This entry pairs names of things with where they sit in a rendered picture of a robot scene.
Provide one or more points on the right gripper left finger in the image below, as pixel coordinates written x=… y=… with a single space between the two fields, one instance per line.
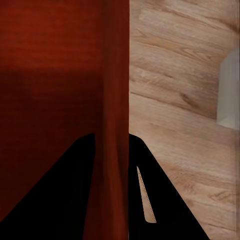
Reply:
x=55 y=208

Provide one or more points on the storage box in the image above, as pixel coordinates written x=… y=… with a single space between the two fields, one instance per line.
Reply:
x=64 y=74

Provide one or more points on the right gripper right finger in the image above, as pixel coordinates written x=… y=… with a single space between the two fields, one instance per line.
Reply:
x=174 y=219

